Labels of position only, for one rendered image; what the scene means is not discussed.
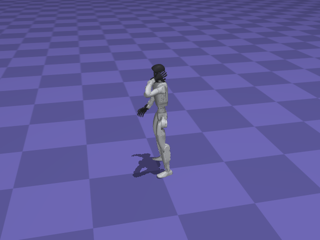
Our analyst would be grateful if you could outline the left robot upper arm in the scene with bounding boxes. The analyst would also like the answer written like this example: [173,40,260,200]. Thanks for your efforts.
[143,85,167,98]

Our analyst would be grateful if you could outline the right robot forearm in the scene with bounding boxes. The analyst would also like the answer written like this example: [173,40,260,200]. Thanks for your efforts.
[146,96,155,109]

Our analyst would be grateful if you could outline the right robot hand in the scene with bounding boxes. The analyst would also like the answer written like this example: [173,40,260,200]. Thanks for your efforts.
[137,104,148,117]

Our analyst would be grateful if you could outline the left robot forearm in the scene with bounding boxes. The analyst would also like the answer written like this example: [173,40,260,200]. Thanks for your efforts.
[145,78,156,95]

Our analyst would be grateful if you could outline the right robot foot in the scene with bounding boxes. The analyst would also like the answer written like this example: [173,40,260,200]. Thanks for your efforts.
[152,156,163,161]

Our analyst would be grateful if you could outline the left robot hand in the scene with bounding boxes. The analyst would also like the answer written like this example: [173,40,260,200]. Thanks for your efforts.
[150,70,167,83]

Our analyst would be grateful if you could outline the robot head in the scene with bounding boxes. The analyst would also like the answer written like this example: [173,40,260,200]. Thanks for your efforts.
[151,64,165,83]

